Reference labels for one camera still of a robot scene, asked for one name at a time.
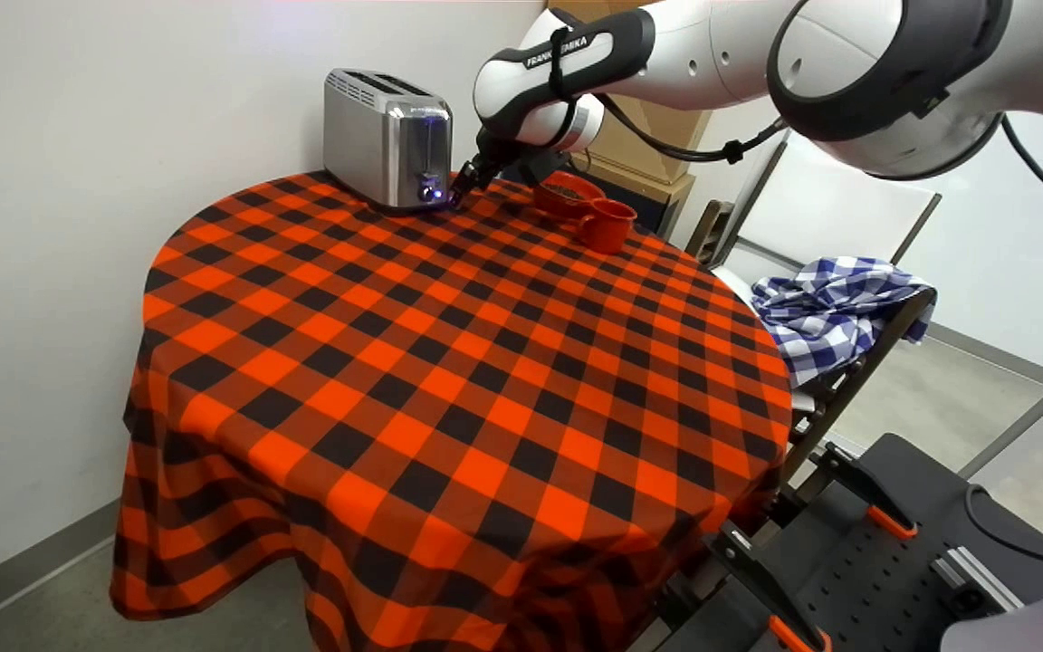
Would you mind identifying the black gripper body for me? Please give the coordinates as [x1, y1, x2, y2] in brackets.
[477, 97, 575, 163]

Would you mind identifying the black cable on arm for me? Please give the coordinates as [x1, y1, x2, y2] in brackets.
[598, 89, 794, 170]

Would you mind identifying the blue white checkered cloth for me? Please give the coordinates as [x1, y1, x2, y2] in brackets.
[745, 250, 939, 391]

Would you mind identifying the orange black plaid tablecloth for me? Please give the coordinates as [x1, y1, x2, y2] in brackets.
[108, 170, 802, 652]

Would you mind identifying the red mug with handle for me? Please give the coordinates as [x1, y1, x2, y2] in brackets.
[572, 197, 646, 258]

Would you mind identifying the black cable on workbench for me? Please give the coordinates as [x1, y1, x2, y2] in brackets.
[965, 482, 1043, 568]

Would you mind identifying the silver two-slot toaster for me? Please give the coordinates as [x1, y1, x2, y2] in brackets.
[322, 64, 458, 215]

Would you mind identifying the brown cardboard box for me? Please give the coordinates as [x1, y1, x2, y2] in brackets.
[543, 0, 720, 207]

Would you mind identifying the white whiteboard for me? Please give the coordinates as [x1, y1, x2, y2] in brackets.
[712, 114, 1043, 382]

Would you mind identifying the black perforated workbench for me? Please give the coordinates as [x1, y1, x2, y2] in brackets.
[647, 430, 1043, 652]

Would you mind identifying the orange clamp handle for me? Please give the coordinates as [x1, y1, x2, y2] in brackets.
[764, 613, 837, 652]
[864, 502, 924, 546]

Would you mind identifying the black folding rack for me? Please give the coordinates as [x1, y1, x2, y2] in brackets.
[683, 138, 947, 488]

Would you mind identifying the red cup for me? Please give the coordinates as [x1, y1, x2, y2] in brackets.
[530, 168, 609, 228]

